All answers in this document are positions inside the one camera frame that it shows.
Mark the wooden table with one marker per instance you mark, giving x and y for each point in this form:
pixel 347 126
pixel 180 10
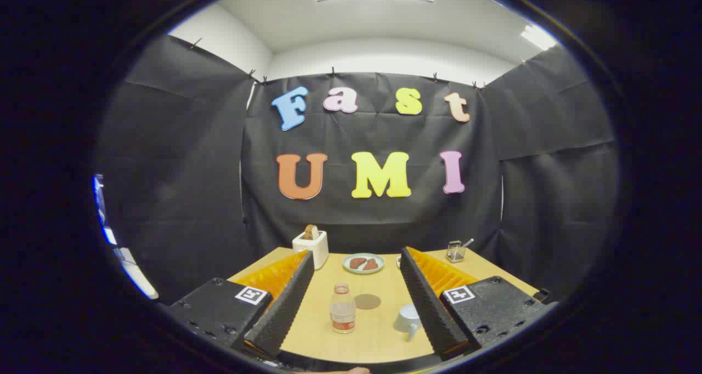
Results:
pixel 378 338

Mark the small ceiling light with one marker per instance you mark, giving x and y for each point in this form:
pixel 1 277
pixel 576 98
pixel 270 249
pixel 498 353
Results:
pixel 537 37

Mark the clear plastic juice bottle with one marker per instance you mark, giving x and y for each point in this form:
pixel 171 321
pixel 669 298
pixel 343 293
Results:
pixel 343 311

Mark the brown food piece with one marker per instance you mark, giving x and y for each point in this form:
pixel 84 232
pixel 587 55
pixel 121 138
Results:
pixel 372 265
pixel 357 262

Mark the white toaster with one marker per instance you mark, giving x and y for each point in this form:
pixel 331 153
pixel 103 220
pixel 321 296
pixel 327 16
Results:
pixel 313 250

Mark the round brown coaster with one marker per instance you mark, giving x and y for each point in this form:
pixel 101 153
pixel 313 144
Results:
pixel 367 301

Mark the white cup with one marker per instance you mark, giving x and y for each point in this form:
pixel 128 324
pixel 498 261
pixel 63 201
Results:
pixel 407 318

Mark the toasted bread slice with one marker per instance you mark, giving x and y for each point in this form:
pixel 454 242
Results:
pixel 311 232

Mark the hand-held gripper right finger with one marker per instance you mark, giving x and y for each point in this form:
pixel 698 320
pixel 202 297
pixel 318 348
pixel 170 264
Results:
pixel 428 308

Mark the white lit panel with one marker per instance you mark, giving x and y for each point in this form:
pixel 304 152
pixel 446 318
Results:
pixel 140 281

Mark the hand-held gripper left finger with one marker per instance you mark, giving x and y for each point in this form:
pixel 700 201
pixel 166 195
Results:
pixel 285 308

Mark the pale green plate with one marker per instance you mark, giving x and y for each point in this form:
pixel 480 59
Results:
pixel 363 271

